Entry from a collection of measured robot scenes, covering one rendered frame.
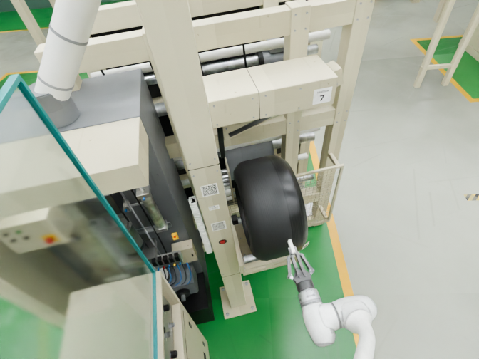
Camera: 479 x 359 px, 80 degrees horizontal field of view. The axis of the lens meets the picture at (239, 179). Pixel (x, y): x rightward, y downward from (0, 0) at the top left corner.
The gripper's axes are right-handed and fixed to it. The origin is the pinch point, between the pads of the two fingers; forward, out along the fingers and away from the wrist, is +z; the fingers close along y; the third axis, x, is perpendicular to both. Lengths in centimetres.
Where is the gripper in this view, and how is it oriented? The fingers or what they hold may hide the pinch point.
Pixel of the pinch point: (291, 247)
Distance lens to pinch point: 141.7
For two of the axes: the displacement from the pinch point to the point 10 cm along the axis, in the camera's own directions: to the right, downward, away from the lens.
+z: -2.3, -8.0, 5.5
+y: -9.7, 2.2, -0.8
